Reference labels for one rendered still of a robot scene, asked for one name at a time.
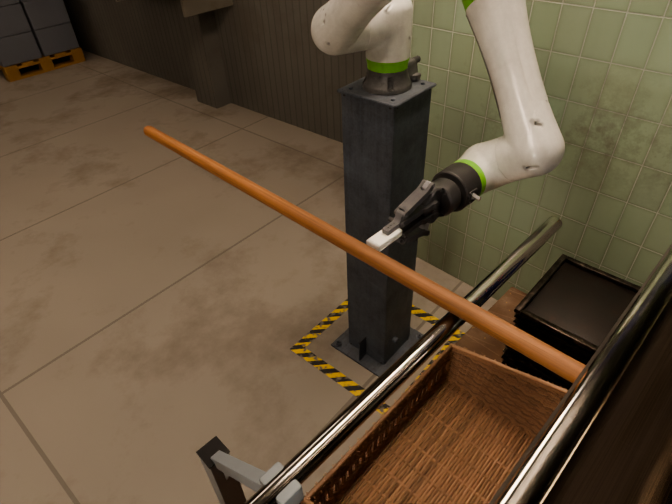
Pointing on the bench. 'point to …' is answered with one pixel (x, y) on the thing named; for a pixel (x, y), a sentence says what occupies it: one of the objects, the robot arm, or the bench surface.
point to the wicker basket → (457, 372)
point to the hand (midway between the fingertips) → (384, 237)
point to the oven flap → (624, 430)
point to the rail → (589, 395)
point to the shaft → (536, 349)
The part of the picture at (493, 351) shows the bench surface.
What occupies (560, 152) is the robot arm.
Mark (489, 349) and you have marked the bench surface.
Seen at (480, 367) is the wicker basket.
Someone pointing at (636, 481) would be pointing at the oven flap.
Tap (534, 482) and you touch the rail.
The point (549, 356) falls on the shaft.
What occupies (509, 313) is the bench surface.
